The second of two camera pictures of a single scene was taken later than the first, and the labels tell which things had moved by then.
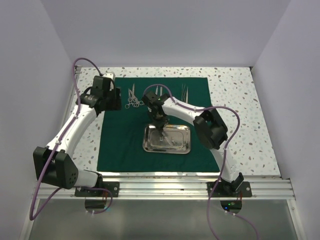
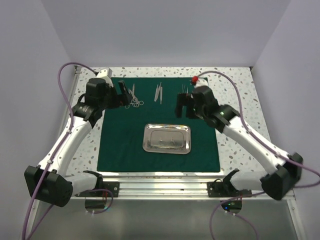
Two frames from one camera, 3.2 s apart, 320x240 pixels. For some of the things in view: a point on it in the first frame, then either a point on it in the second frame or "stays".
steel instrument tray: x=176 y=139 stays
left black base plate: x=113 y=186 stays
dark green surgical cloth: x=120 y=146 stays
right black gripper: x=158 y=124 → x=181 y=100
